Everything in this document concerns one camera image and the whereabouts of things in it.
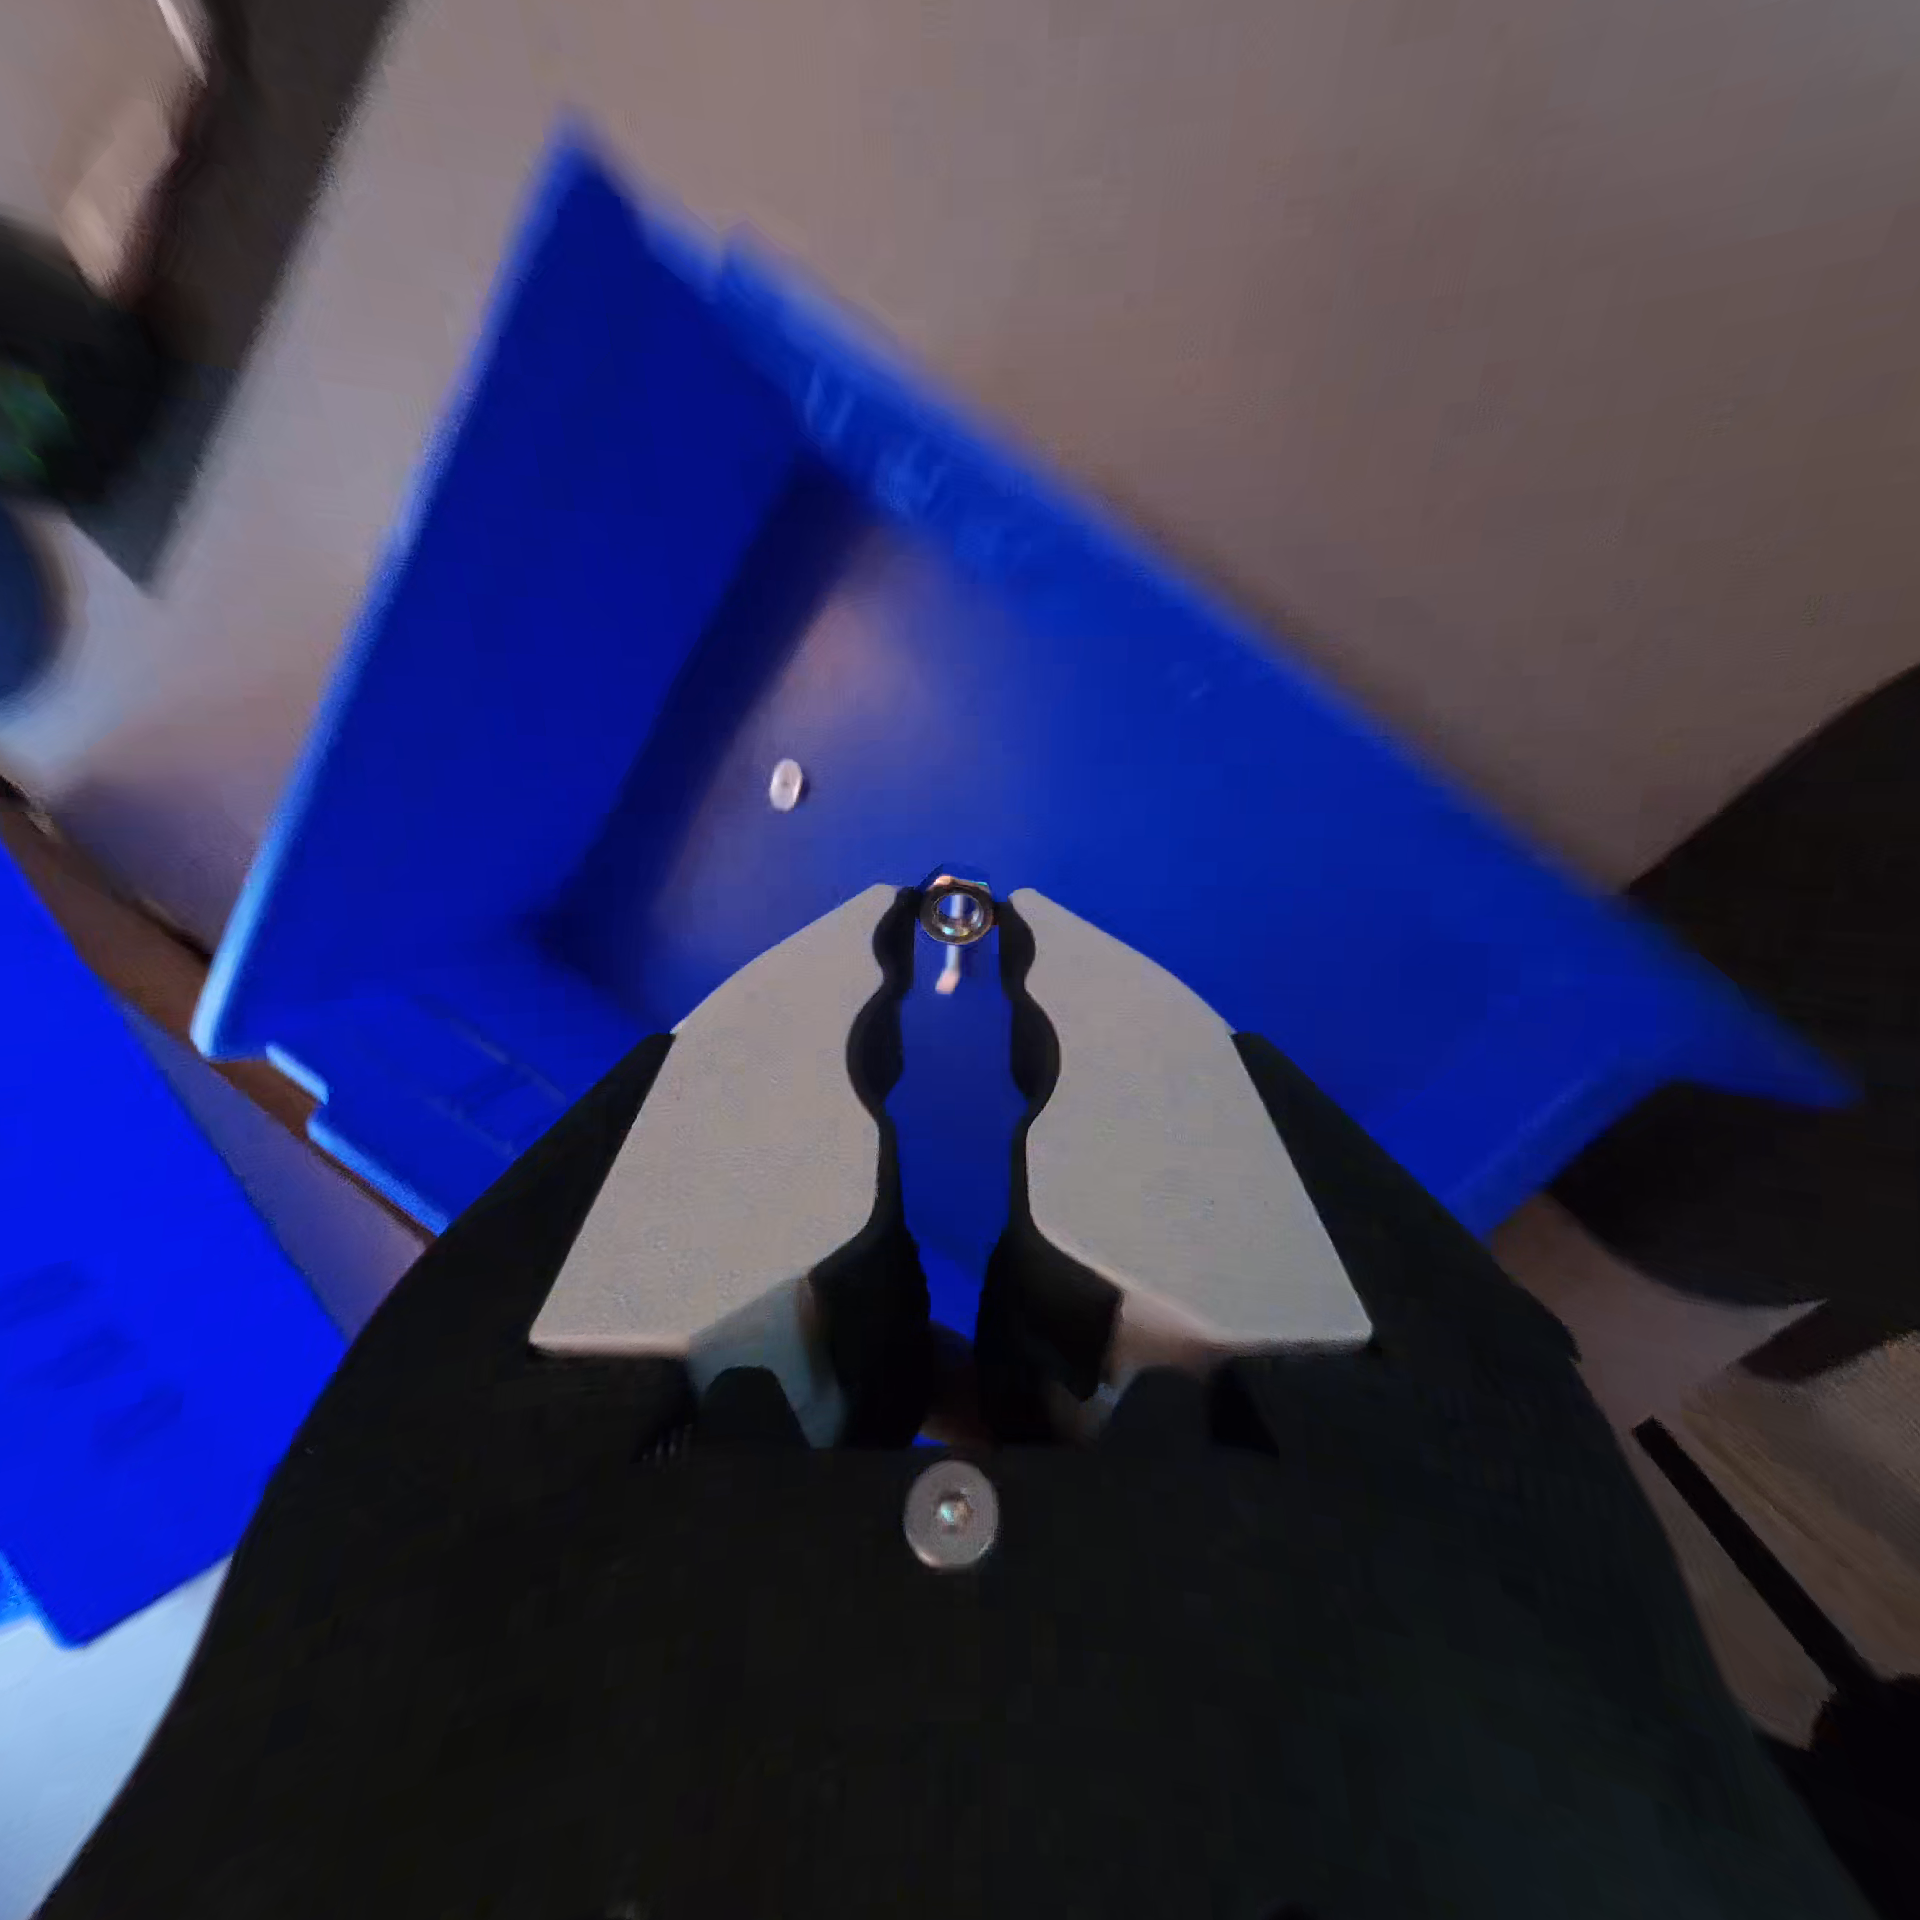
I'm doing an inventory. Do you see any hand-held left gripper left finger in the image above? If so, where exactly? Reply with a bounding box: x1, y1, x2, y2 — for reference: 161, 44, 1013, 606
528, 881, 925, 1449

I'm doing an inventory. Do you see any blue tape roll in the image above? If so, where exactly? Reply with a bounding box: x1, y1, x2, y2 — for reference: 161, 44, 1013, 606
0, 508, 73, 710

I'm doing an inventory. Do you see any blue plastic bin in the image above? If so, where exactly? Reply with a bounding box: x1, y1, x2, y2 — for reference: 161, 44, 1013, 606
0, 836, 358, 1653
190, 109, 1857, 1240

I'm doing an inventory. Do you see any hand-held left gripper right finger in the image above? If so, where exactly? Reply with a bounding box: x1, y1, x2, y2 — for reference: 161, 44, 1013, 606
976, 886, 1377, 1444

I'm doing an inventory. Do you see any black battery charger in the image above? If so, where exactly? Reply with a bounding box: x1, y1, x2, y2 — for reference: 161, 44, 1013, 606
0, 222, 170, 508

